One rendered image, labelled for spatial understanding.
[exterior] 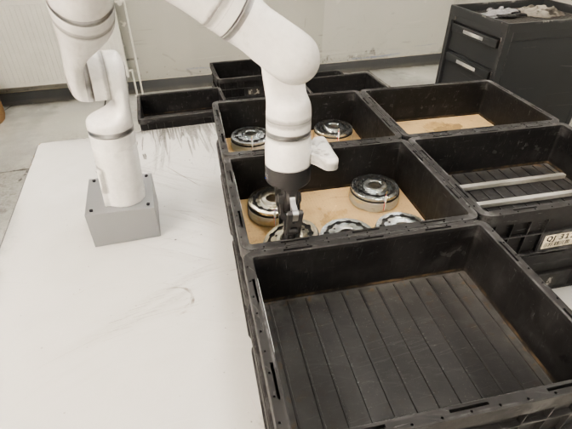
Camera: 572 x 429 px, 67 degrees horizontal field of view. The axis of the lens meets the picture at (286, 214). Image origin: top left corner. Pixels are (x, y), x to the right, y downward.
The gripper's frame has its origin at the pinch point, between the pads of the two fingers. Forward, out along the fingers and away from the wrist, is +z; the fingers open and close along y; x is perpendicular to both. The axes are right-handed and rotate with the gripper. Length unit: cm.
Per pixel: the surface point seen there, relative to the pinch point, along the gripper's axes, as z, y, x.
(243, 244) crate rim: -5.9, 9.8, -8.9
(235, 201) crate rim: -6.2, -2.0, -8.8
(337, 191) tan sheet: 3.2, -16.0, 14.6
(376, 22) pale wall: 34, -337, 152
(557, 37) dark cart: 0, -124, 155
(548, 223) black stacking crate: -2.1, 9.3, 45.8
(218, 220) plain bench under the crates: 16.2, -28.6, -11.8
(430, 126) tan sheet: 2, -43, 50
